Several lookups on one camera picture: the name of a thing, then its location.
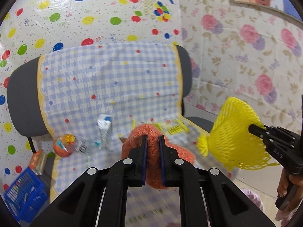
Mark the yellow foam fruit net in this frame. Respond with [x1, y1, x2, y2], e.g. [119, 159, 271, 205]
[197, 97, 278, 171]

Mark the orange snack packet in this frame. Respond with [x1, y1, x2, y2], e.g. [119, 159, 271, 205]
[52, 134, 87, 158]

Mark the yellow plastic strip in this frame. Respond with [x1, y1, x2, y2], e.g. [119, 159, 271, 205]
[131, 119, 137, 130]

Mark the small orange box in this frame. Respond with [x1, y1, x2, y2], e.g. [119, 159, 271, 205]
[29, 149, 47, 176]

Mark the blue checkered plastic cloth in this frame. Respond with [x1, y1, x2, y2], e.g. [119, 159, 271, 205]
[36, 41, 237, 227]

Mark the pink fluffy blanket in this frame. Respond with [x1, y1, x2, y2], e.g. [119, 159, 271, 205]
[241, 188, 264, 211]

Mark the grey office chair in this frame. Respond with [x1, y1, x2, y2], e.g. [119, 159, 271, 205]
[7, 46, 214, 153]

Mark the orange knitted cloth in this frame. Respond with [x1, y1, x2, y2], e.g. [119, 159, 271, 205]
[121, 123, 196, 190]

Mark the blue plastic basket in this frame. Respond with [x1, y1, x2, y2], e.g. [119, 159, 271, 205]
[4, 167, 48, 223]

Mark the small milk carton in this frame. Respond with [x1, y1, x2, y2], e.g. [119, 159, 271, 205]
[97, 114, 112, 149]

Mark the person's right hand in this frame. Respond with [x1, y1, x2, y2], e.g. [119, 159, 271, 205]
[275, 169, 303, 222]

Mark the yellow barcode wrapper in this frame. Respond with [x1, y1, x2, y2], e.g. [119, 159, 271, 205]
[153, 119, 189, 135]

